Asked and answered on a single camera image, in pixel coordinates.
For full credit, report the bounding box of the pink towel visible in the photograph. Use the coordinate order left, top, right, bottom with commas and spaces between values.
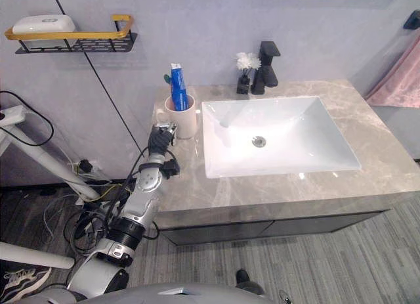
365, 31, 420, 109

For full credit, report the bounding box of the black faucet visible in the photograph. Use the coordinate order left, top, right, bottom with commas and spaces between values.
250, 40, 282, 96

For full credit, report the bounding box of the white soap box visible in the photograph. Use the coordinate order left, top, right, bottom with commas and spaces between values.
11, 14, 77, 34

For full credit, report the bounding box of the beige cup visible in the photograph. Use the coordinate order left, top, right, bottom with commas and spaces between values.
155, 93, 202, 141

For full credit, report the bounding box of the white sink basin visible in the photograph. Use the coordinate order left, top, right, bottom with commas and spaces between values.
200, 95, 363, 180

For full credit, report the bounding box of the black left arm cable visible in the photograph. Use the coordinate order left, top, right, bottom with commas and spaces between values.
108, 145, 152, 228

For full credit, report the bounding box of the grey robot body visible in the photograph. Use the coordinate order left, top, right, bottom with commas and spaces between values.
29, 282, 267, 304

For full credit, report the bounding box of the white stand leg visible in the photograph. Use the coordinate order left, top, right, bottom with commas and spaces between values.
0, 104, 101, 202

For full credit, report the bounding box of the black floor cable bundle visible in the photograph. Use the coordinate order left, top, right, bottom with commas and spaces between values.
62, 198, 114, 256

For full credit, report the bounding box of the yellow cable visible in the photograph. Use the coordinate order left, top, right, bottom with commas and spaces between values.
97, 181, 127, 200

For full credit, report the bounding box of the dark robot foot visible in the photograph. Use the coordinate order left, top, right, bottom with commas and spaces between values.
235, 268, 265, 294

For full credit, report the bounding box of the person's shoe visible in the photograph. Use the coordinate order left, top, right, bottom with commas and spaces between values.
0, 264, 53, 304

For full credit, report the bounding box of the black power plug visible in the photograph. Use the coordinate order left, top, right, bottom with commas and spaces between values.
77, 158, 93, 174

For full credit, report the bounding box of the white stand tube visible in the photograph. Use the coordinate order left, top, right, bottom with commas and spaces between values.
0, 240, 76, 270

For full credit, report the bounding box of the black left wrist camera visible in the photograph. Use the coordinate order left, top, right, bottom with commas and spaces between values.
161, 158, 181, 181

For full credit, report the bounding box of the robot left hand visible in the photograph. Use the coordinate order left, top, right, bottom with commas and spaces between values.
148, 121, 179, 154

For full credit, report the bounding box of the blue toothpaste tube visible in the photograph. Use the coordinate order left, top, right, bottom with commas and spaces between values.
169, 62, 190, 112

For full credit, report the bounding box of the black and gold wall shelf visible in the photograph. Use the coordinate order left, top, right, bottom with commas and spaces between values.
4, 14, 139, 55

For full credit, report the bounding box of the black wall cable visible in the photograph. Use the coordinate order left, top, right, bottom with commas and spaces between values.
0, 89, 55, 148

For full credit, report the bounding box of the white flower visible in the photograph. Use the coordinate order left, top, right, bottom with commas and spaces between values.
236, 51, 251, 71
247, 52, 263, 70

